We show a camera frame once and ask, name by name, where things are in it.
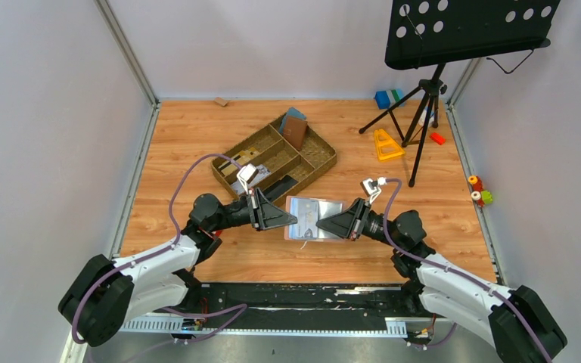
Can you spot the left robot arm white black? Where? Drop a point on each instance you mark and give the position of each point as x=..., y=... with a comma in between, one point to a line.
x=107, y=293

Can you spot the small red block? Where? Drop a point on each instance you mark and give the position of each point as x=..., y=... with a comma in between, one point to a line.
x=437, y=138

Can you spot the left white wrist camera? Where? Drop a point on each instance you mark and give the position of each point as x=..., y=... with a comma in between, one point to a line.
x=244, y=177

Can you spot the brown leather wallet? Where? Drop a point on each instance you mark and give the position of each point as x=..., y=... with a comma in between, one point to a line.
x=295, y=132

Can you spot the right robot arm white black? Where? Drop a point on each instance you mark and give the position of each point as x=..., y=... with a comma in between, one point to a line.
x=515, y=322

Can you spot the white patterned card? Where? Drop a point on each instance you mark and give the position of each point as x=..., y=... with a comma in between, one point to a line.
x=262, y=173

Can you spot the green red toy piece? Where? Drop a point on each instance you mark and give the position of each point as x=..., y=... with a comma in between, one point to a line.
x=482, y=198

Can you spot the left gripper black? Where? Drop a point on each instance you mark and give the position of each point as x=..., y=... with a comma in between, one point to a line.
x=264, y=214

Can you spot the black music stand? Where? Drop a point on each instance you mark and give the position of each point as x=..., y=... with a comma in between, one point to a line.
x=436, y=33

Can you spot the woven olive divided tray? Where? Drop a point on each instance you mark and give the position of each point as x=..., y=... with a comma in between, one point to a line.
x=315, y=158

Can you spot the blue card wallet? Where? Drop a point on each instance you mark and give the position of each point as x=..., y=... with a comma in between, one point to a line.
x=291, y=112

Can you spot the gold card in tray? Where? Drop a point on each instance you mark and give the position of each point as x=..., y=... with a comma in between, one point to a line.
x=243, y=157

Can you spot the black card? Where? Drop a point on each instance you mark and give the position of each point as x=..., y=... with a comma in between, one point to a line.
x=279, y=188

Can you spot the small cardboard piece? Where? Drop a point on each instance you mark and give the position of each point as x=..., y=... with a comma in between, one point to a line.
x=221, y=101

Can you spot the orange red toy piece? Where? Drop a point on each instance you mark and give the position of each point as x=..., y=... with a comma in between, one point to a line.
x=476, y=183

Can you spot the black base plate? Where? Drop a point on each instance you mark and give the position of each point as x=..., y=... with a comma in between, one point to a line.
x=338, y=307

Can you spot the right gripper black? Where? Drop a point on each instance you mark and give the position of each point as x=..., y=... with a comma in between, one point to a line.
x=349, y=223

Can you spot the white VIP card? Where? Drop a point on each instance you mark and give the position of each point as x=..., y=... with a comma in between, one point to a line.
x=306, y=211

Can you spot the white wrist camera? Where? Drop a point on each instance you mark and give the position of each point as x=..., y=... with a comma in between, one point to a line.
x=372, y=188
x=244, y=177

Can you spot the aluminium frame rail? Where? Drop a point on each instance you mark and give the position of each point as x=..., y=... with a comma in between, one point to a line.
x=181, y=324

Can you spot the blue green block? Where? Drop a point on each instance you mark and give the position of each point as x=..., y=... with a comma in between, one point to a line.
x=386, y=99

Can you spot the yellow triangular toy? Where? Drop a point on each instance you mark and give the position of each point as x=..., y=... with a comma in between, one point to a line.
x=386, y=147

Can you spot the pink card holder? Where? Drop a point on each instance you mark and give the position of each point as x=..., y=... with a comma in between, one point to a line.
x=325, y=208

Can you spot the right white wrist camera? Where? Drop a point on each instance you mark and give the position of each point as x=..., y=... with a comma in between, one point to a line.
x=372, y=188

